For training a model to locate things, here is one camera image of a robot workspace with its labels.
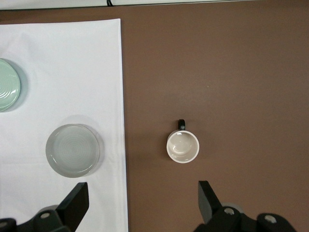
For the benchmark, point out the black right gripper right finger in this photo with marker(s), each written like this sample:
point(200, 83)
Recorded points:
point(210, 205)

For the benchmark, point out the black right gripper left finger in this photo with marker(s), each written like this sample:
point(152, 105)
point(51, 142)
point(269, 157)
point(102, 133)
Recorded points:
point(72, 205)

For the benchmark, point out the pale blue-green ceramic plate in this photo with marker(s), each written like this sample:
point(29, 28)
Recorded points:
point(7, 84)

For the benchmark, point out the white cloth mat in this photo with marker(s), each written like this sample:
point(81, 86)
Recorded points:
point(67, 72)

